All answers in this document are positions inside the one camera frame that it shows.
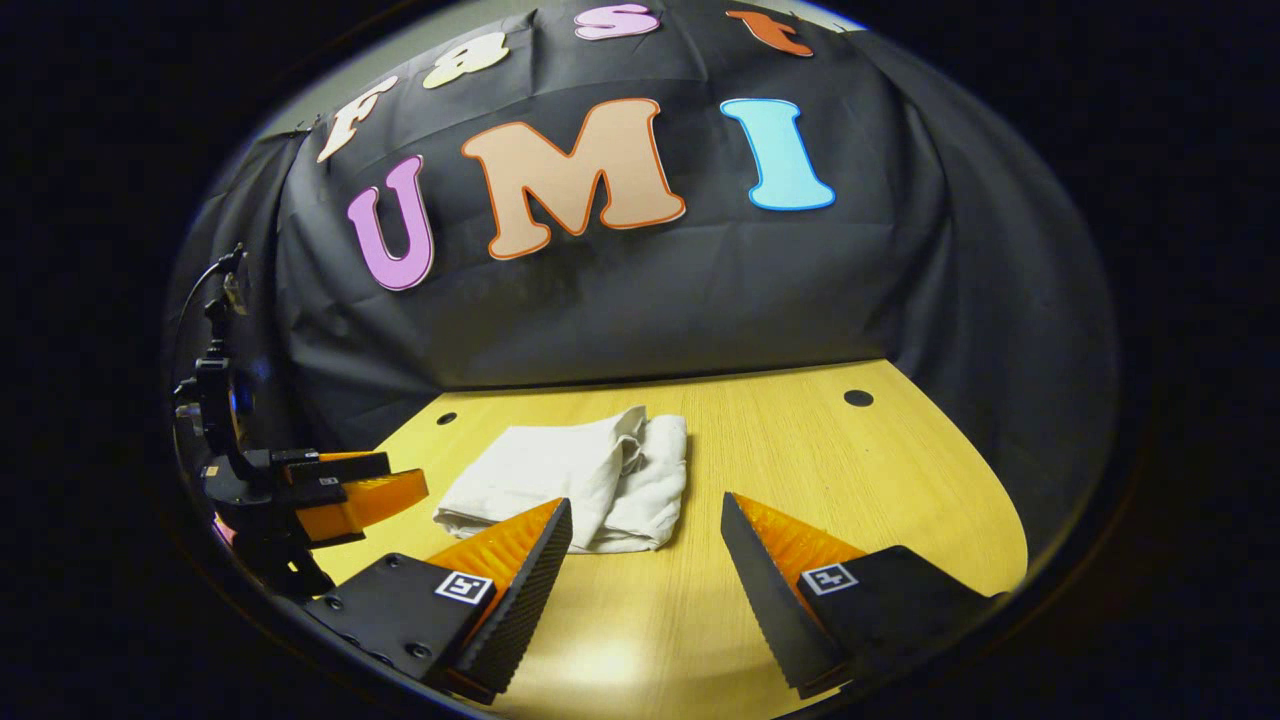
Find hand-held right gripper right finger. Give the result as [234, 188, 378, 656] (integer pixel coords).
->
[720, 491, 1006, 701]

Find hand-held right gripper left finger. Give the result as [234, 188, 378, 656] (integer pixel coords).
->
[300, 497, 574, 706]

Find white jeans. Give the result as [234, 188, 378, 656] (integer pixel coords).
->
[432, 405, 689, 554]

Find black backdrop cloth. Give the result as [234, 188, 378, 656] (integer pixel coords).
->
[165, 0, 1121, 561]

